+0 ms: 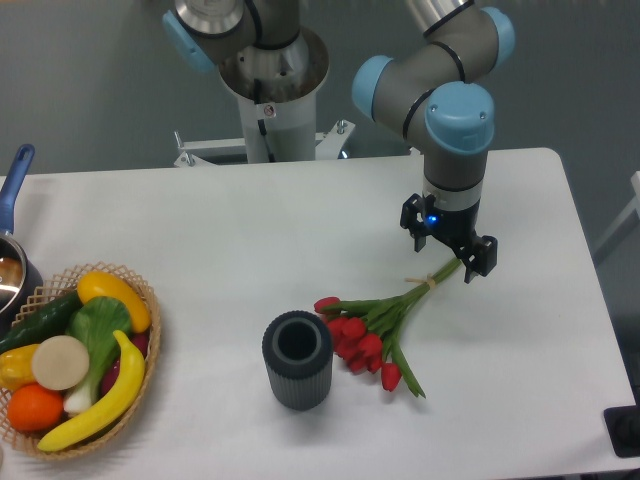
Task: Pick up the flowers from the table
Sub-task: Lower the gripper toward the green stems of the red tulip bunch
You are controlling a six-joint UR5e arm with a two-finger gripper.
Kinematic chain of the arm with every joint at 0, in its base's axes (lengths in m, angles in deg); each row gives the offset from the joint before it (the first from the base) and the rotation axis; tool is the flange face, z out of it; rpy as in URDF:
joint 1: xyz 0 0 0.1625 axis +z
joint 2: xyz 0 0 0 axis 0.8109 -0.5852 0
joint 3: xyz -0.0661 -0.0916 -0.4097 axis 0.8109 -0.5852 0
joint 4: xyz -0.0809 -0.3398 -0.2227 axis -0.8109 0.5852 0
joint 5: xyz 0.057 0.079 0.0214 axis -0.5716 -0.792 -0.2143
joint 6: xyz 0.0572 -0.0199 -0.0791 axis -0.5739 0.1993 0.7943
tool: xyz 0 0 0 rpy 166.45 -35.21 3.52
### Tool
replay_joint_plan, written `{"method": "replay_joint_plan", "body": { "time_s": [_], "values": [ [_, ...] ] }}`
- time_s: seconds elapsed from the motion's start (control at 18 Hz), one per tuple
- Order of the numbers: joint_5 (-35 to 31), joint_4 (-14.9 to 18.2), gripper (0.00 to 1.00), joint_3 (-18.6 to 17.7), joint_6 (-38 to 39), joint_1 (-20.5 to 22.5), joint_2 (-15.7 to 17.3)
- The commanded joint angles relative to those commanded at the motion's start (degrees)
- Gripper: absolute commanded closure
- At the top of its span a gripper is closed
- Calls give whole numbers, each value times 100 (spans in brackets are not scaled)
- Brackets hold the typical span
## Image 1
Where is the yellow banana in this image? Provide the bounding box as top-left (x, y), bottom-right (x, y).
top-left (37, 330), bottom-right (145, 453)

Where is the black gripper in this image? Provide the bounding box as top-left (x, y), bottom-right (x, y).
top-left (399, 182), bottom-right (498, 284)

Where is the red tulip bouquet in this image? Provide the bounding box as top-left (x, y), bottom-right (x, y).
top-left (313, 259), bottom-right (461, 398)

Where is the black device at edge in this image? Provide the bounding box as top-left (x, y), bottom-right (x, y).
top-left (603, 405), bottom-right (639, 458)

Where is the green cucumber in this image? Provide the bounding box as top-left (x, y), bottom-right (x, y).
top-left (1, 291), bottom-right (82, 353)

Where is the green bok choy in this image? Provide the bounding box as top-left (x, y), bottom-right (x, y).
top-left (64, 296), bottom-right (132, 416)

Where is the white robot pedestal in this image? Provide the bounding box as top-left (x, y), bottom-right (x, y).
top-left (172, 24), bottom-right (357, 168)

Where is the woven wicker basket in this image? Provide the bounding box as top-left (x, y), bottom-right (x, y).
top-left (1, 261), bottom-right (161, 461)

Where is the yellow bell pepper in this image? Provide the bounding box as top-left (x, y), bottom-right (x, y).
top-left (0, 344), bottom-right (39, 391)

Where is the dark grey ribbed vase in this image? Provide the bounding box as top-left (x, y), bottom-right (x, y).
top-left (261, 310), bottom-right (333, 411)

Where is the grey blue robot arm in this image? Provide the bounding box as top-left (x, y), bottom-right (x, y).
top-left (162, 1), bottom-right (515, 279)

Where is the white furniture leg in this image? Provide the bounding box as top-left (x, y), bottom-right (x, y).
top-left (592, 171), bottom-right (639, 267)

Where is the blue handled saucepan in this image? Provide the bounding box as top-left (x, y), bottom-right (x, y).
top-left (1, 144), bottom-right (43, 336)

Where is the beige round disc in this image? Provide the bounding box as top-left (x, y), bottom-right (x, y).
top-left (31, 335), bottom-right (89, 391)

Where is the dark red vegetable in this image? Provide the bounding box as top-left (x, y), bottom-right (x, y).
top-left (100, 332), bottom-right (149, 397)

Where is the orange fruit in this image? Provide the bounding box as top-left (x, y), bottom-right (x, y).
top-left (7, 383), bottom-right (63, 432)

